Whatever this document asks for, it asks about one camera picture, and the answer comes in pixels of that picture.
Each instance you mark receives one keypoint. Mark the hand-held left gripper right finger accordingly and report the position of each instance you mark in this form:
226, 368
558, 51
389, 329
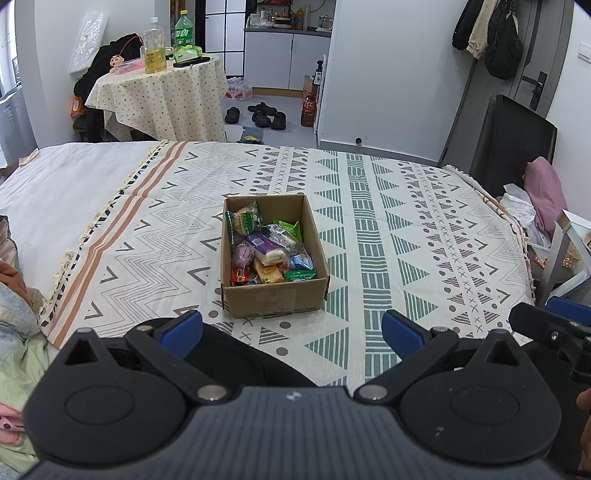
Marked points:
401, 330

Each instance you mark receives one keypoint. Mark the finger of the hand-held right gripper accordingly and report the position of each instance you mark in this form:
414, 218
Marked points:
551, 334
572, 307

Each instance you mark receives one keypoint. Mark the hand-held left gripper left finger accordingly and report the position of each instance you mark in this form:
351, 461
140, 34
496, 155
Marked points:
184, 328

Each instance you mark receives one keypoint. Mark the red candy packet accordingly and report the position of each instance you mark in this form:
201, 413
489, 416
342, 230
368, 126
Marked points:
239, 276

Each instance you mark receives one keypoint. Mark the purple round cake packet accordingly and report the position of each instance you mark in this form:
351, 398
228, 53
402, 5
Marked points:
243, 257

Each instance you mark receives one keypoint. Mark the brown cardboard box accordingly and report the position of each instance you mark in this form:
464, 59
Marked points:
272, 300

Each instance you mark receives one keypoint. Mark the orange label cracker packet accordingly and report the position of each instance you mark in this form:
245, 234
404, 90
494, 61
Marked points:
270, 273

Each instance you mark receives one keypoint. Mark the white bread packet blue label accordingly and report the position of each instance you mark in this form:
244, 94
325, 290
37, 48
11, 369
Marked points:
263, 244

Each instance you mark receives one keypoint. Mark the dark green candy packet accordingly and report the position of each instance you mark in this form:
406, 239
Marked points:
300, 275

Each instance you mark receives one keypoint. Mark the blue snack packet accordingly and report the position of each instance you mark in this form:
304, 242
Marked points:
302, 262

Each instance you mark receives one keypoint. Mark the green-wrapped sandwich biscuit packet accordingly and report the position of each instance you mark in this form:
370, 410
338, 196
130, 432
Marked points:
240, 221

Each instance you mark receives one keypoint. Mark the clear pale cake packet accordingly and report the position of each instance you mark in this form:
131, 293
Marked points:
282, 240

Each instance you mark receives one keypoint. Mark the light green snack packet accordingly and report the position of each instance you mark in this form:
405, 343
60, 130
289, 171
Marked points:
287, 227

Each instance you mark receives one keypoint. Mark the person's right hand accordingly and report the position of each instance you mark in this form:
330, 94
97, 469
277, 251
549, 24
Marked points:
585, 400

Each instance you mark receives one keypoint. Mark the tan woven basket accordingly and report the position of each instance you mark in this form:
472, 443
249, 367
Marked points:
571, 254

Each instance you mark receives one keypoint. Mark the white stand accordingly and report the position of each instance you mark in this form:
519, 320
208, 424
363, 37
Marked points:
551, 258

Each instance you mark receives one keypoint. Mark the white plastic bag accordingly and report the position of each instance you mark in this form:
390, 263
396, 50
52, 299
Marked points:
521, 207

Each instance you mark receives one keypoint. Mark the light green bedding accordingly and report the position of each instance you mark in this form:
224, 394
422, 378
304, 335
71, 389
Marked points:
23, 374

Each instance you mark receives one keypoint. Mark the black flat panel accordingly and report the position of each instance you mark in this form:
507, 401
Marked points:
512, 138

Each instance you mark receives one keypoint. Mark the white bed sheet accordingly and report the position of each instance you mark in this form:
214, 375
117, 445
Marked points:
69, 184

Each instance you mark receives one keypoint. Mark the pink dotted cloth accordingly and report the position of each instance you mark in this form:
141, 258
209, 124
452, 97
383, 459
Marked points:
11, 422

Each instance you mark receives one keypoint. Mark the dark floor mat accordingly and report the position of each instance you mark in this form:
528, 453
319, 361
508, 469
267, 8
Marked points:
252, 134

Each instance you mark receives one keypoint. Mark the black slipper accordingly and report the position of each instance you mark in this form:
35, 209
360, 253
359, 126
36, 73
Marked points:
262, 108
232, 115
262, 119
279, 121

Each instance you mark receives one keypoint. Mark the table with dotted tablecloth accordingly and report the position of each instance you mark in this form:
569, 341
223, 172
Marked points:
161, 101

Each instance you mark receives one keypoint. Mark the brown drink bottle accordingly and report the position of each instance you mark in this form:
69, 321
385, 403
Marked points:
309, 110

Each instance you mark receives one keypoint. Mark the pack of water bottles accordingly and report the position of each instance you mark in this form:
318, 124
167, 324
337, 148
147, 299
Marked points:
239, 90

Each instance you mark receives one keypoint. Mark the orange item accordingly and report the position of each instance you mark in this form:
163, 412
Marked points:
77, 107

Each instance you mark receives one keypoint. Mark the grey door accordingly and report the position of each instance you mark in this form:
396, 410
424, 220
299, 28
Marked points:
545, 46

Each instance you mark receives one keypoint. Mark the brown paper bag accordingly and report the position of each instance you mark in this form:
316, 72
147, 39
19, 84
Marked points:
308, 83

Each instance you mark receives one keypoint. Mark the grey appliance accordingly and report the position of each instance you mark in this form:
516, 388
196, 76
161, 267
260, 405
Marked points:
16, 124

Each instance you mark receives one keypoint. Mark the pink box with doll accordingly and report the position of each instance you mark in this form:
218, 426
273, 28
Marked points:
129, 68

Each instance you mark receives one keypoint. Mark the black white spray bottle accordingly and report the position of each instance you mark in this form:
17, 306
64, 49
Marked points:
318, 74

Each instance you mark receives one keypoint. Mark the hanging black bag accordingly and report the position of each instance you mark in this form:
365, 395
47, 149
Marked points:
503, 46

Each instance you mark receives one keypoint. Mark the black clothing on chair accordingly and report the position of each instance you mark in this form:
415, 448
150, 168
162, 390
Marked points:
97, 69

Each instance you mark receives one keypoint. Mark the green tissue pack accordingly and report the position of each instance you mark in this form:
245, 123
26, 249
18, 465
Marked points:
187, 54

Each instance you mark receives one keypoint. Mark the clear bottle yellow liquid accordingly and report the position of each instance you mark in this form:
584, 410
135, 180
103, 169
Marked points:
154, 55

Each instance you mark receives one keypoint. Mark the grey kitchen cabinet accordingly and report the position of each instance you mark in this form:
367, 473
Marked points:
268, 60

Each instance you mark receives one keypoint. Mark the hanging beige garment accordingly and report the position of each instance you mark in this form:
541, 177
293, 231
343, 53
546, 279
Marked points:
480, 39

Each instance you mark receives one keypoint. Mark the black framed glass door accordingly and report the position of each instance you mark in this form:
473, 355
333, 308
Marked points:
226, 37

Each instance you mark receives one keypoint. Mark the green soda bottle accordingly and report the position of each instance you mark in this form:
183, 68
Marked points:
183, 32

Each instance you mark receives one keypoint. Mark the hanging black jacket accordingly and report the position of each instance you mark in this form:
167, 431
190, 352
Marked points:
466, 25

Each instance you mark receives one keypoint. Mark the white wrapped board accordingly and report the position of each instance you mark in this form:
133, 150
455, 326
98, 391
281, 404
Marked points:
88, 39

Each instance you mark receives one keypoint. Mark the white light switch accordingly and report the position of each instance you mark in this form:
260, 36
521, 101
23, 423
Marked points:
584, 50

